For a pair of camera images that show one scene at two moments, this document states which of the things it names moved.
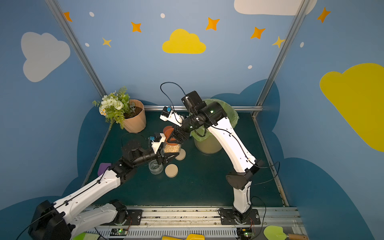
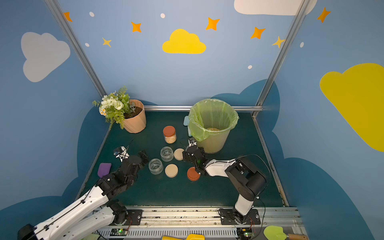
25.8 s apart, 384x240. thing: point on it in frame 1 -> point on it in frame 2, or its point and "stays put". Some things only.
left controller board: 118,232 stays put
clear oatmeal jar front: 154,167 stays put
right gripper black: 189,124 -> 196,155
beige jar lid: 182,154 stays put
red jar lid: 168,130 -> 192,174
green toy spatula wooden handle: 274,232 stays put
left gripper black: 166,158 -> 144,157
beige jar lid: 171,170 stays put
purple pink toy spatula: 102,167 stays put
